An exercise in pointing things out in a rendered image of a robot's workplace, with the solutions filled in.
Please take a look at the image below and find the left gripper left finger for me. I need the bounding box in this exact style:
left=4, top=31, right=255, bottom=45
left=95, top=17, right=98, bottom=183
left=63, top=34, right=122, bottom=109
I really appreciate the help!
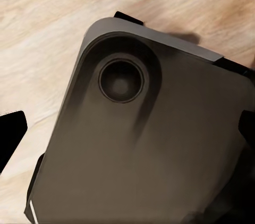
left=0, top=110, right=28, bottom=174

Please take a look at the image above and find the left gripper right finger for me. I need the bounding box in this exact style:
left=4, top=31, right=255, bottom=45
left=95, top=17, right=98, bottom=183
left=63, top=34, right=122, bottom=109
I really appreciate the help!
left=238, top=110, right=255, bottom=153

